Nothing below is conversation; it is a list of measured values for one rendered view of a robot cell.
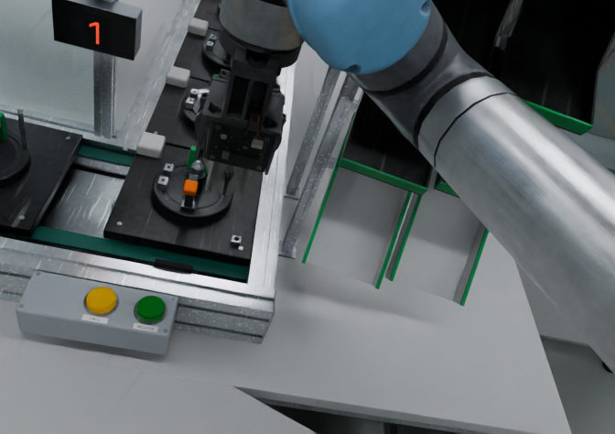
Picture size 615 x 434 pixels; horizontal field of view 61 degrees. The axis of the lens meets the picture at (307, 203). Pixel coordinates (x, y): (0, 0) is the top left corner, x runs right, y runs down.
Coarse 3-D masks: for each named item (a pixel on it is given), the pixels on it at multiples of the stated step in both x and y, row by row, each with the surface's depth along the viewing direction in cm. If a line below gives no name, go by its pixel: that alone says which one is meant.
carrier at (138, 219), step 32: (160, 160) 97; (192, 160) 92; (128, 192) 89; (160, 192) 88; (256, 192) 98; (128, 224) 84; (160, 224) 86; (192, 224) 88; (224, 224) 90; (224, 256) 86
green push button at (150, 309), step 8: (152, 296) 76; (144, 304) 75; (152, 304) 75; (160, 304) 76; (136, 312) 75; (144, 312) 74; (152, 312) 74; (160, 312) 75; (144, 320) 74; (152, 320) 74
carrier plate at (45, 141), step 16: (16, 128) 92; (32, 128) 93; (48, 128) 94; (32, 144) 91; (48, 144) 92; (64, 144) 93; (80, 144) 95; (32, 160) 88; (48, 160) 89; (64, 160) 90; (32, 176) 86; (48, 176) 87; (64, 176) 90; (0, 192) 82; (16, 192) 83; (32, 192) 83; (48, 192) 84; (0, 208) 80; (16, 208) 81; (32, 208) 81; (0, 224) 78; (16, 224) 79; (32, 224) 79
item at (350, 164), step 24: (360, 96) 79; (360, 120) 78; (384, 120) 78; (360, 144) 76; (384, 144) 77; (408, 144) 78; (360, 168) 73; (384, 168) 76; (408, 168) 76; (432, 168) 75
